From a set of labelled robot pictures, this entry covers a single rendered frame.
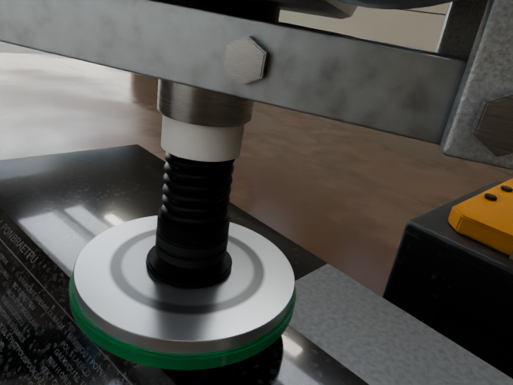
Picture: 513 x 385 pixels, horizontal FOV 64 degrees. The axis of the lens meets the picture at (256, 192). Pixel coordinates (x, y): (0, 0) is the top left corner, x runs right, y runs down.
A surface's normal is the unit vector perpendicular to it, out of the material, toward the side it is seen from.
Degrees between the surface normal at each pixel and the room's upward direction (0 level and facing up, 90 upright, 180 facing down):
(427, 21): 90
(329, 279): 0
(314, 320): 0
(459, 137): 90
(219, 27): 90
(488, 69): 90
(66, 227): 0
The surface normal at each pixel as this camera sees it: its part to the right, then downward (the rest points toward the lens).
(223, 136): 0.56, 0.40
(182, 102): -0.36, 0.32
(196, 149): 0.01, 0.39
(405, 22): -0.65, 0.21
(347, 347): 0.14, -0.91
